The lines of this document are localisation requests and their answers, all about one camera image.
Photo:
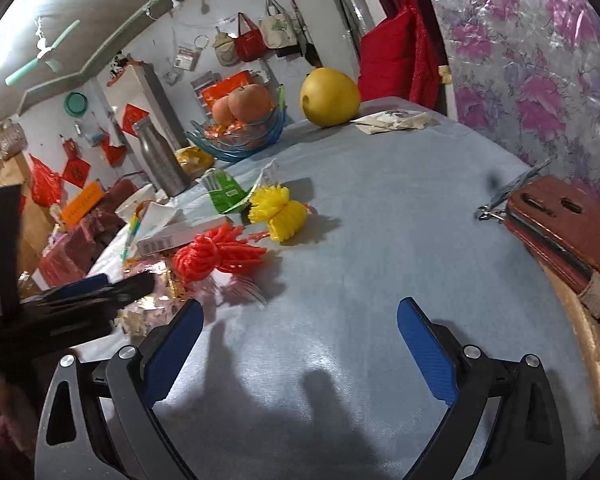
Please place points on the red plastic bag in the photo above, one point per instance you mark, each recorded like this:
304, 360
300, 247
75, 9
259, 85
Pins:
45, 185

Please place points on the white plastic hanging bag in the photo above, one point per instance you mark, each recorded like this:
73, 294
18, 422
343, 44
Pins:
185, 57

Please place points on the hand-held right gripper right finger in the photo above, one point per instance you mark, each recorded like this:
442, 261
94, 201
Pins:
427, 352

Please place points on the floral plastic sheet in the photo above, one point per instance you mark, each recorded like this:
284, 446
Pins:
530, 60

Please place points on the white refrigerator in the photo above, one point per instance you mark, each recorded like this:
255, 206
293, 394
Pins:
130, 90

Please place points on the orange gift box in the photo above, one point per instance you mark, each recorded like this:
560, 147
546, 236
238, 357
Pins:
225, 87

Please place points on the black and white plush toy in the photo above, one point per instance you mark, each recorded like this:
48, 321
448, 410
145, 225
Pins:
120, 64

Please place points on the person's left hand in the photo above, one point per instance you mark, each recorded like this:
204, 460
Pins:
10, 410

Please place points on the yellow green striped packet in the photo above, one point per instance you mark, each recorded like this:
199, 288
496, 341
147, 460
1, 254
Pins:
133, 230

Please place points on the cream tote bag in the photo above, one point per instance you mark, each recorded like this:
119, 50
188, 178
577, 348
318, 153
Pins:
279, 27

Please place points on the stainless steel bottle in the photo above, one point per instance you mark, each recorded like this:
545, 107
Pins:
162, 160

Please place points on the blue glass fruit bowl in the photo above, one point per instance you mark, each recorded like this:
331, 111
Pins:
237, 142

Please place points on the white ceramic bowl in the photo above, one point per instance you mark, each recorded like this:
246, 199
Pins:
130, 205

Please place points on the green snack wrapper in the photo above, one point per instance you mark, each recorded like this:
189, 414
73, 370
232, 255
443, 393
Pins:
227, 192

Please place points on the brown wall board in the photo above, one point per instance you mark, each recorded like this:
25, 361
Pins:
32, 230

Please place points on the long white carton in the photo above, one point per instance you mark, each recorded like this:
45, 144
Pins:
180, 237

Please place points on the orange cardboard box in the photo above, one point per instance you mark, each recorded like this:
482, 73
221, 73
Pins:
82, 203

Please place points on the large red apple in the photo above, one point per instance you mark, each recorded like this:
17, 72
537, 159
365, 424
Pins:
250, 102
222, 110

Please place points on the beige hanging bag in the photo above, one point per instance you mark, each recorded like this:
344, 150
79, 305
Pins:
225, 47

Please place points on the white tissue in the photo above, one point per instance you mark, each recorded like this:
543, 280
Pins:
155, 215

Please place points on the brown leather phone case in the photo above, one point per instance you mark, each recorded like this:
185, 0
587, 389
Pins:
570, 240

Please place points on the crumpled white paper wrappers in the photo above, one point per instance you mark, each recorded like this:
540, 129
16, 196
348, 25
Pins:
395, 120

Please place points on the yellow plastic bag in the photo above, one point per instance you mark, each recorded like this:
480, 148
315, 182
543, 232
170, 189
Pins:
195, 160

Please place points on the red cushion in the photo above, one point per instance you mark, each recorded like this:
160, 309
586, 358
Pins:
395, 55

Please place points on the clear candy wrapper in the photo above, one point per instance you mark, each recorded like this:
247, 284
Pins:
150, 305

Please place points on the red diamond wall paper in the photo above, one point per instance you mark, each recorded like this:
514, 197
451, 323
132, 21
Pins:
75, 172

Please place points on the table with red cover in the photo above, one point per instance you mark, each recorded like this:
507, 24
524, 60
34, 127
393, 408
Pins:
80, 245

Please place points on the red tote bag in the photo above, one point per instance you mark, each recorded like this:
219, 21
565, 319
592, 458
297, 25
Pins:
250, 40

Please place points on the grey blue tablecloth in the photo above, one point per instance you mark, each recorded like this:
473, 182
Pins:
380, 260

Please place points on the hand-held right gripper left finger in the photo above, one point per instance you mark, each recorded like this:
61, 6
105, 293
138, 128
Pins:
172, 350

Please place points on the yellow pomelo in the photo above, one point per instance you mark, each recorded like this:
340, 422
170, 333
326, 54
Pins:
330, 97

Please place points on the white shelf rack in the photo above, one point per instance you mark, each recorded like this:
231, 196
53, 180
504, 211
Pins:
202, 80

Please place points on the teal wall plate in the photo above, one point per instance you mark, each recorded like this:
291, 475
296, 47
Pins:
76, 104

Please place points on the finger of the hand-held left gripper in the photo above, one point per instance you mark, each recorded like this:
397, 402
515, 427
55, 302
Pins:
80, 285
130, 287

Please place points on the red diamond paper on refrigerator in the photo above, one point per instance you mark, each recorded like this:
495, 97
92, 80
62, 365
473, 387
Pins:
134, 120

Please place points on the teal ceiling fan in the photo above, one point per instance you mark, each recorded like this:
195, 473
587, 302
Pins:
45, 55

